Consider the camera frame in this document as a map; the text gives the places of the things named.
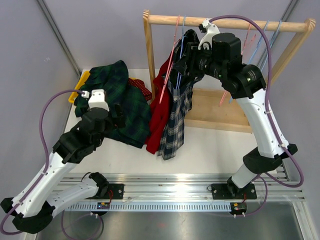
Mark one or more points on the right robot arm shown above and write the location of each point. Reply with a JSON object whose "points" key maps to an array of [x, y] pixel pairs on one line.
{"points": [[222, 59]]}

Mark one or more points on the navy white plaid skirt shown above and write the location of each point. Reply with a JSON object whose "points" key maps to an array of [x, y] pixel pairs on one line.
{"points": [[180, 94]]}

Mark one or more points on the dark green plaid skirt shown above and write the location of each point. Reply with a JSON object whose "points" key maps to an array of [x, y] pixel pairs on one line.
{"points": [[113, 79]]}

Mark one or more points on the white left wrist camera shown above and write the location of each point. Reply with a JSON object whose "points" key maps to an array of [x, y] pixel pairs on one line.
{"points": [[97, 98]]}

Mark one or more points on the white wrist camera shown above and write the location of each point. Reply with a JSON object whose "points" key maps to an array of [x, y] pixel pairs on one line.
{"points": [[97, 98], [209, 29]]}

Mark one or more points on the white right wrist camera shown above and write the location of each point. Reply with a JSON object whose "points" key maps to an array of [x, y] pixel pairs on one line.
{"points": [[209, 29]]}

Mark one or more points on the pink hanger with green skirt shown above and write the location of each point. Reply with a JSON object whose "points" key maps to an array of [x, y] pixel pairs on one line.
{"points": [[248, 44]]}

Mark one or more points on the blue hanger with plaid skirt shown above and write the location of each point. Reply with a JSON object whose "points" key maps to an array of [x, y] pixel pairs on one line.
{"points": [[179, 63]]}

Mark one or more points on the blue hanger with dotted skirt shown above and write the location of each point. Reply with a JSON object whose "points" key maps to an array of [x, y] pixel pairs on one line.
{"points": [[258, 44]]}

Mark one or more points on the wooden clothes rack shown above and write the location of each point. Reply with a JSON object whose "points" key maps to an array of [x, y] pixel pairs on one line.
{"points": [[205, 112]]}

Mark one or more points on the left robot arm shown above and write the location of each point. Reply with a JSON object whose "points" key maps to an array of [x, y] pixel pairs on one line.
{"points": [[36, 206]]}

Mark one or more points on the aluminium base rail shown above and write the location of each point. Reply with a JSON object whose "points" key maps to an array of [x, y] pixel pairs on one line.
{"points": [[174, 192]]}

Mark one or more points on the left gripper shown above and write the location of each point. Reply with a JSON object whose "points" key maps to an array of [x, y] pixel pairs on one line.
{"points": [[118, 121]]}

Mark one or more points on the red polka dot skirt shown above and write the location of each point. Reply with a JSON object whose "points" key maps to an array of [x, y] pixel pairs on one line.
{"points": [[140, 85]]}

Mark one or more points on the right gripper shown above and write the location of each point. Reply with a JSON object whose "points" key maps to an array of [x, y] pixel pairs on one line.
{"points": [[188, 60]]}

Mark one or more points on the pink hanger left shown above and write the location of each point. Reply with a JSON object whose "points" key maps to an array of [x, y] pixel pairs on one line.
{"points": [[170, 63]]}

